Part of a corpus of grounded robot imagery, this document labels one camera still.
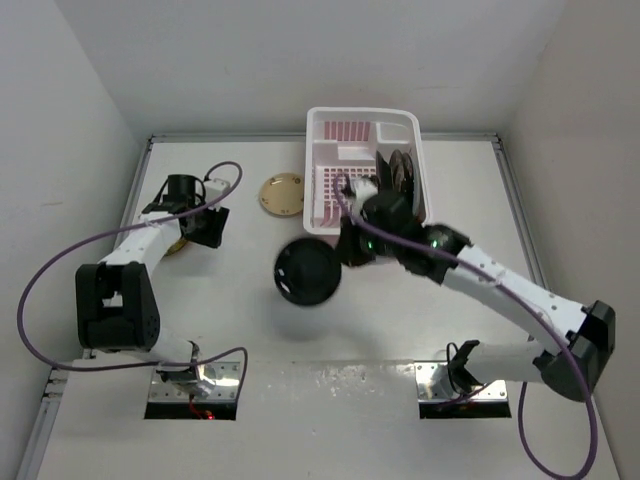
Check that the cream plate dark patterned rim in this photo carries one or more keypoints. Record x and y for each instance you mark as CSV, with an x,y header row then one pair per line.
x,y
407,170

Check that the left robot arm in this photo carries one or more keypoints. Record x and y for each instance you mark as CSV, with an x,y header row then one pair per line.
x,y
115,304

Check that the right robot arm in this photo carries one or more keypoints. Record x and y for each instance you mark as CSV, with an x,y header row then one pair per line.
x,y
569,343

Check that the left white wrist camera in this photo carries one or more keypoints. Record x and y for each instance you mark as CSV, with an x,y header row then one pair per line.
x,y
215,187

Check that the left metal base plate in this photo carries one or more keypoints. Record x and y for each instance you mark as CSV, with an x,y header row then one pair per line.
x,y
216,382

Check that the metal base plate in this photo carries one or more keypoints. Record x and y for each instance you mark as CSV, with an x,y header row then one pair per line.
x,y
216,382
433,386

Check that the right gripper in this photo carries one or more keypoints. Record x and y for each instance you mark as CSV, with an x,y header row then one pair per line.
x,y
346,247

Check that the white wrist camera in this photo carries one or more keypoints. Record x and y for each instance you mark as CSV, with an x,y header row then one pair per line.
x,y
215,187
362,188

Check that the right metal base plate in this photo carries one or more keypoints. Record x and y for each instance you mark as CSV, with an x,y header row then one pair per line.
x,y
433,386

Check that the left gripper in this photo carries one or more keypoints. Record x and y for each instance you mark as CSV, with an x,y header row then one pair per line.
x,y
212,234

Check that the beige floral small plate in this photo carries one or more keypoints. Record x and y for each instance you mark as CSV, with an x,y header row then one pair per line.
x,y
282,195

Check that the black glossy plate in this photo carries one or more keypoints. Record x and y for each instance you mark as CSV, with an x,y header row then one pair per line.
x,y
307,272
383,173

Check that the pink plastic dish rack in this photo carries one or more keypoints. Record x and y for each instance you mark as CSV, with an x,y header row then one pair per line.
x,y
344,141

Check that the yellow patterned small plate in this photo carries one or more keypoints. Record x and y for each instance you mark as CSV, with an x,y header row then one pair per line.
x,y
176,247

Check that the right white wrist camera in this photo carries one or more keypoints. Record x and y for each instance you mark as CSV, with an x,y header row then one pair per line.
x,y
362,188

